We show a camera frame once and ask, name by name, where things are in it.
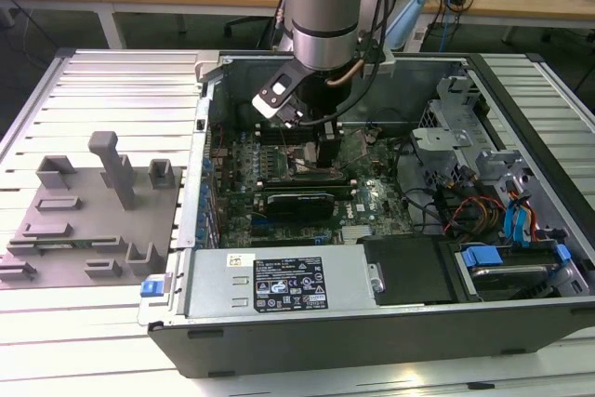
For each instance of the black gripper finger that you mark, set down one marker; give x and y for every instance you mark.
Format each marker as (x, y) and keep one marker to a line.
(328, 150)

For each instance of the thin metal locking lever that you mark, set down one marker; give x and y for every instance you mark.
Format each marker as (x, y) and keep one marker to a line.
(283, 139)

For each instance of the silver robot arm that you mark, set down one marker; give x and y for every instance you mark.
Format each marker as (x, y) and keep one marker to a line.
(321, 6)

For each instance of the CPU socket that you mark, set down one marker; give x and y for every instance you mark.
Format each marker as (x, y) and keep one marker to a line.
(302, 173)

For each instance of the black graphics card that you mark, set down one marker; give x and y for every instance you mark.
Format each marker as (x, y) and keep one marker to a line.
(297, 207)

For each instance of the green motherboard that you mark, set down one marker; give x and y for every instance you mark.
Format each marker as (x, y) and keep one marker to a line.
(381, 211)

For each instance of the small silver heatsink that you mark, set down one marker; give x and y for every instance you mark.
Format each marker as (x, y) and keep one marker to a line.
(358, 233)

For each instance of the grey metal drive cage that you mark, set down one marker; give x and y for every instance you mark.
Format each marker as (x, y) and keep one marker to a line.
(437, 139)

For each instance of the black office chair base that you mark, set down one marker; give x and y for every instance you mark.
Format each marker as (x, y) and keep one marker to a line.
(241, 22)

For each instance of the black label sticker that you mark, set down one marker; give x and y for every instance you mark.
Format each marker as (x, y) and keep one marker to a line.
(290, 283)

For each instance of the small white barcode sticker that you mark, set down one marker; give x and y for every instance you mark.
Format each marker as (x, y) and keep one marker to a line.
(237, 260)

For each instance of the black plastic shroud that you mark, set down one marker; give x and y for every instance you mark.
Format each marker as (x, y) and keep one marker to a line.
(404, 271)

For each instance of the grey power supply unit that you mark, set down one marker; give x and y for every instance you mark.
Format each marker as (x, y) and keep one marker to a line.
(214, 285)

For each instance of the hard disk in blue carrier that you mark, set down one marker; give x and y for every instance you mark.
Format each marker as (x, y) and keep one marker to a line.
(481, 256)

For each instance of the black open PC case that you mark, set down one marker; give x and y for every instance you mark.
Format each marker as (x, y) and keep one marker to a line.
(372, 346)

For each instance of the blue case latch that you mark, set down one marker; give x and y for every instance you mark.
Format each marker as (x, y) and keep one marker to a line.
(151, 287)

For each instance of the grey parts rack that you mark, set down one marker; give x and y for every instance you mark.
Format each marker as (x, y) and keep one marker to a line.
(93, 229)

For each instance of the green RAM stick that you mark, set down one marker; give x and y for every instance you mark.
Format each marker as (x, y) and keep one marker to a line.
(88, 244)

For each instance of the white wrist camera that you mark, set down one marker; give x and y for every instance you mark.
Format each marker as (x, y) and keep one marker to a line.
(266, 106)

